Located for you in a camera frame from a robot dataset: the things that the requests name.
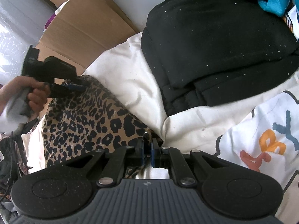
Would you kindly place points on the floral patterned garment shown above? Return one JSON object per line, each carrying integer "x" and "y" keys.
{"x": 13, "y": 158}

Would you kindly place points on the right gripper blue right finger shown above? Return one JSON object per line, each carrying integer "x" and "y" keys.
{"x": 155, "y": 154}

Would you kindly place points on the leopard print garment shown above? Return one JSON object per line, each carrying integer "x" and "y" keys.
{"x": 93, "y": 119}

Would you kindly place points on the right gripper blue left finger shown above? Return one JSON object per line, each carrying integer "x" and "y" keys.
{"x": 142, "y": 149}

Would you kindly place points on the grey mattress board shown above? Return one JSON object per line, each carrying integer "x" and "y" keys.
{"x": 22, "y": 25}

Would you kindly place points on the cream bear print bedsheet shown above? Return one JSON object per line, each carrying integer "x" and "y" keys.
{"x": 233, "y": 163}

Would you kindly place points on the brown cardboard sheet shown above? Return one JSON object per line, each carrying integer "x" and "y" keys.
{"x": 83, "y": 30}

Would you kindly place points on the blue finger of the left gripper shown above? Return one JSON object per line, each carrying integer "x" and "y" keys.
{"x": 70, "y": 88}

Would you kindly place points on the folded black garment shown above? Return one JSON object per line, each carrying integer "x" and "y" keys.
{"x": 214, "y": 52}

